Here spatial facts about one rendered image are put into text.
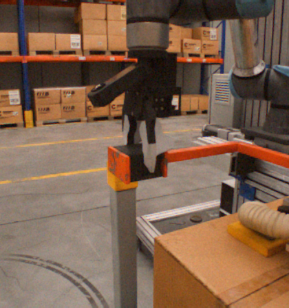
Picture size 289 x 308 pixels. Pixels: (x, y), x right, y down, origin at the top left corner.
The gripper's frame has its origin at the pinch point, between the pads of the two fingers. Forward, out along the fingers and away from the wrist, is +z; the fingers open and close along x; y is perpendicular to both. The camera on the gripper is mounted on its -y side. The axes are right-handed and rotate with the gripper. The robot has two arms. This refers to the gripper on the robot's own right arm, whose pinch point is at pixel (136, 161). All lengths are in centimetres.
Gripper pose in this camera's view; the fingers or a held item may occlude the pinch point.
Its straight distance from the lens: 57.0
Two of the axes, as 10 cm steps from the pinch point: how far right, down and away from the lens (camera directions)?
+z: 0.0, 9.6, 2.6
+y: 8.8, -1.2, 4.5
